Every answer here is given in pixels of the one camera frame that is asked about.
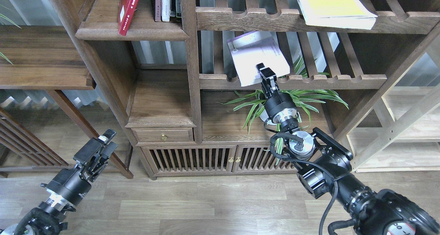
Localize green spider plant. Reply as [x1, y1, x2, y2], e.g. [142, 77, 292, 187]
[222, 55, 349, 165]

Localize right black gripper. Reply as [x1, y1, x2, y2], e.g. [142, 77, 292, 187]
[256, 63, 298, 124]

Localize yellow green book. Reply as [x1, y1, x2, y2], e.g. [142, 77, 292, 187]
[297, 0, 377, 30]

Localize white upright book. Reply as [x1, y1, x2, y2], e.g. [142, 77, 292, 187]
[161, 0, 171, 22]

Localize light wooden shelf rack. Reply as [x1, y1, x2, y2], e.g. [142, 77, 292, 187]
[332, 29, 439, 172]

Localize dark green upright book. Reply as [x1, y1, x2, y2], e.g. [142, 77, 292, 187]
[175, 0, 182, 22]

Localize dark brown upright book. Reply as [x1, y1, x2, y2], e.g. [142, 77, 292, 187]
[154, 0, 162, 22]

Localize white plant pot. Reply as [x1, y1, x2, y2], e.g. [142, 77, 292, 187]
[259, 105, 276, 126]

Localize green leaves at left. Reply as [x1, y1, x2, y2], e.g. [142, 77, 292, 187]
[0, 0, 21, 65]

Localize white purple book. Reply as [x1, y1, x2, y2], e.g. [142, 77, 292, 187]
[227, 31, 290, 87]

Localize red cover book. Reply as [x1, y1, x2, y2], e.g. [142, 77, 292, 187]
[117, 0, 139, 36]

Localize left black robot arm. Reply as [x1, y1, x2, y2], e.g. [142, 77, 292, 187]
[1, 129, 117, 235]

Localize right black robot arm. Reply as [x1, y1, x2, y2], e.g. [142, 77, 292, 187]
[256, 64, 439, 235]

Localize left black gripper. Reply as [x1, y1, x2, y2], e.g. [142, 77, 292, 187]
[45, 129, 118, 208]

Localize dark wooden bookshelf cabinet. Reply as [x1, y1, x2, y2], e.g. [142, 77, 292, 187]
[50, 0, 439, 179]

